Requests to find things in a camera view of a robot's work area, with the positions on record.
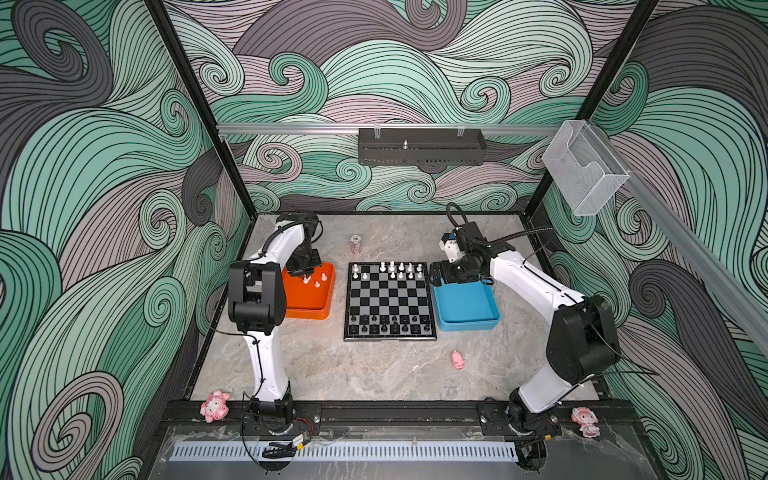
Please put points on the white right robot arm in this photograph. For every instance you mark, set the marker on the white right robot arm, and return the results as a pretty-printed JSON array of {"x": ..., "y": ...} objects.
[{"x": 582, "y": 337}]

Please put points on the black perforated wall shelf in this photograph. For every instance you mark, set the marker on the black perforated wall shelf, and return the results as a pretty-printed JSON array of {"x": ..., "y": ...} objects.
[{"x": 430, "y": 148}]

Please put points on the pink doll figure left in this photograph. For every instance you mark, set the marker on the pink doll figure left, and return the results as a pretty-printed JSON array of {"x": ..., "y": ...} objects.
[{"x": 215, "y": 408}]

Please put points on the clear acrylic wall box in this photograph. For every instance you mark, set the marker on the clear acrylic wall box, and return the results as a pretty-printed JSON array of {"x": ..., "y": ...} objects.
[{"x": 585, "y": 167}]

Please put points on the pink doll figure right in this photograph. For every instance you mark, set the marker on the pink doll figure right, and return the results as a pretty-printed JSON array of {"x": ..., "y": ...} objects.
[{"x": 587, "y": 421}]

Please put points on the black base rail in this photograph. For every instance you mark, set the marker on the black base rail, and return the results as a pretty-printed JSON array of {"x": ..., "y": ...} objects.
[{"x": 491, "y": 417}]

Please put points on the blue plastic tray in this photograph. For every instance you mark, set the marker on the blue plastic tray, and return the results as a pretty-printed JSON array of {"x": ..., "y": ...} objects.
[{"x": 465, "y": 307}]

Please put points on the aluminium rail on wall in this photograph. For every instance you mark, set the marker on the aluminium rail on wall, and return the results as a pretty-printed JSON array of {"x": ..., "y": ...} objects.
[{"x": 304, "y": 128}]

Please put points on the pink checkered small cup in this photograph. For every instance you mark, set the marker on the pink checkered small cup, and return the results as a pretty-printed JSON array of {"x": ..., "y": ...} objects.
[{"x": 356, "y": 244}]

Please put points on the small pink pig toy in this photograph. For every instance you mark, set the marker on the small pink pig toy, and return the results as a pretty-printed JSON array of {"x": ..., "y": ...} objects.
[{"x": 457, "y": 360}]

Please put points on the black and silver chessboard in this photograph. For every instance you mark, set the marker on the black and silver chessboard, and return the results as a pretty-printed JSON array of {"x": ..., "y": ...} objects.
[{"x": 392, "y": 304}]

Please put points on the orange plastic tray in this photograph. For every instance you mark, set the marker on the orange plastic tray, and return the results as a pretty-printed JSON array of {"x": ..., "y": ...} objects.
[{"x": 309, "y": 299}]

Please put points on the pink doll figure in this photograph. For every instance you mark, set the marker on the pink doll figure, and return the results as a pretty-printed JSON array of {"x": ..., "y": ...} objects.
[
  {"x": 587, "y": 421},
  {"x": 215, "y": 408}
]

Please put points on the black enclosure corner post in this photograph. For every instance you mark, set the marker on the black enclosure corner post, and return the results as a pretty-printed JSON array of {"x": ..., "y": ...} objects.
[{"x": 611, "y": 69}]

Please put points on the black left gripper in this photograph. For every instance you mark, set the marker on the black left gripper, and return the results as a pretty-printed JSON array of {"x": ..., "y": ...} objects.
[{"x": 296, "y": 270}]

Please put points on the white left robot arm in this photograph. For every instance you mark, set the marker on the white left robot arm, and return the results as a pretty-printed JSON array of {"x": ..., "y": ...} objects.
[{"x": 257, "y": 306}]

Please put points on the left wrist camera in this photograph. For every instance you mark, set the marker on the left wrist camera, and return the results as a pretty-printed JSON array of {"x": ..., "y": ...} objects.
[{"x": 311, "y": 223}]

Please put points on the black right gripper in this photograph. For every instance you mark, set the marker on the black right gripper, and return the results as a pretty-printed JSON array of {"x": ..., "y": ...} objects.
[{"x": 448, "y": 275}]

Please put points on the white slotted cable duct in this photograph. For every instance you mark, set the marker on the white slotted cable duct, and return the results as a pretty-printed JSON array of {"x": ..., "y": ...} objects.
[{"x": 358, "y": 451}]

